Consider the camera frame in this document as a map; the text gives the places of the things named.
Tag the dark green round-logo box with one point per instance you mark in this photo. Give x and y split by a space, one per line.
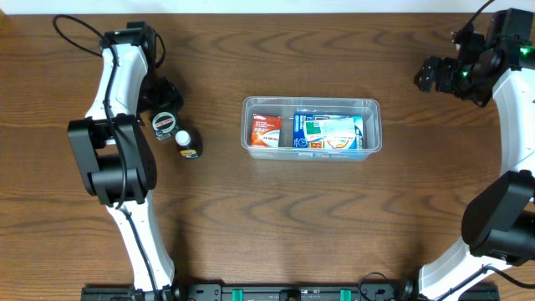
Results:
165 125

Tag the white green Panadol box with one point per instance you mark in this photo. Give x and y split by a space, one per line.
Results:
331 129

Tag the red orange medicine box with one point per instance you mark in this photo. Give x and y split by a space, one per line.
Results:
266 130

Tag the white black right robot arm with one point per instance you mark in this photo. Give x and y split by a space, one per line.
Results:
497 229

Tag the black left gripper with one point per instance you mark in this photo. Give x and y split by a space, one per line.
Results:
175 99

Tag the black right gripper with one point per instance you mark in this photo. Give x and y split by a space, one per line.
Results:
440 72

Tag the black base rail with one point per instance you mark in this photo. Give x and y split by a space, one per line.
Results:
216 292

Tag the clear plastic container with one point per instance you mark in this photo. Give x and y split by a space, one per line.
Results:
287 107

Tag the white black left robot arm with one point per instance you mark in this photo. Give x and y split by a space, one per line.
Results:
116 163

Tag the blue Kool Fever box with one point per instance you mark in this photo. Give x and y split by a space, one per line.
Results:
355 143

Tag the dark bottle white cap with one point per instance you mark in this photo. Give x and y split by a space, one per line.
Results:
189 144

